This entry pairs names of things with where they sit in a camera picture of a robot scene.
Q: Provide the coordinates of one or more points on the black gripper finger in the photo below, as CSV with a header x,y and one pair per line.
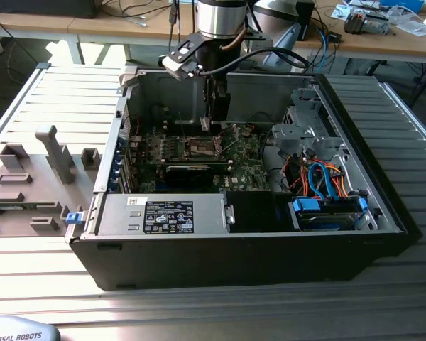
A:
x,y
208,99
222,106

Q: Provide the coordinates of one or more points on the silver CPU with green rim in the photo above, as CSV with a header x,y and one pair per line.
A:
x,y
205,123

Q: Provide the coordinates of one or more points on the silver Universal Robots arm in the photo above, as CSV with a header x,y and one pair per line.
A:
x,y
220,19

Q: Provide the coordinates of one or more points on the metal locking lever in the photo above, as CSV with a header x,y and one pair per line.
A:
x,y
181,128

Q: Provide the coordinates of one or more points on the green motherboard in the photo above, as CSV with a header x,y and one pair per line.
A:
x,y
250,167

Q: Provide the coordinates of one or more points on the black graphics card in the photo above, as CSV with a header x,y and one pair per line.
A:
x,y
188,175

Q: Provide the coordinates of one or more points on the metal drive cage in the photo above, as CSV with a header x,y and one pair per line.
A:
x,y
298,136

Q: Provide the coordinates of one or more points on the black upright box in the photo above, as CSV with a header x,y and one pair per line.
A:
x,y
305,17

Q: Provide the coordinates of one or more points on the black plastic shroud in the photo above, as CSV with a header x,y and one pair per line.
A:
x,y
255,213

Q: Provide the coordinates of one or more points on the wooden desk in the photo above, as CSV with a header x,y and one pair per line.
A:
x,y
376,44
92,28

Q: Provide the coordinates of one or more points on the grey power supply unit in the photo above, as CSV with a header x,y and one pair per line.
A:
x,y
120,216

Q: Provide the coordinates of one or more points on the hard disk in blue carrier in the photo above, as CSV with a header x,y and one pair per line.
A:
x,y
323,222

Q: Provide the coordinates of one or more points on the black PC case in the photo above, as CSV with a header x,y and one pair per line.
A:
x,y
199,263

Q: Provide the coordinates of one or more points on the grey metal device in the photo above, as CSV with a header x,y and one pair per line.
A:
x,y
374,25

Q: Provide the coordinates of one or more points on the black box on desk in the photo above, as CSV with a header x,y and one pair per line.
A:
x,y
46,9

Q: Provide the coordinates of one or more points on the blue case latch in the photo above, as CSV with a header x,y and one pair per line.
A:
x,y
74,218

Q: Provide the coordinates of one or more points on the grey parts rack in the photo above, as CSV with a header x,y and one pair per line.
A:
x,y
39,199

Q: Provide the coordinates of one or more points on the blue box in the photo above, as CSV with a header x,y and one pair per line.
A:
x,y
404,4

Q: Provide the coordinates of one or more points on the white paper sheet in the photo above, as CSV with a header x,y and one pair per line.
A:
x,y
413,27

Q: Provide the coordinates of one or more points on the grey Universal Robots housing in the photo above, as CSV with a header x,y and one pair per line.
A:
x,y
17,330

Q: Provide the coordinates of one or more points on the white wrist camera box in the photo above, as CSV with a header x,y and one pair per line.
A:
x,y
177,69

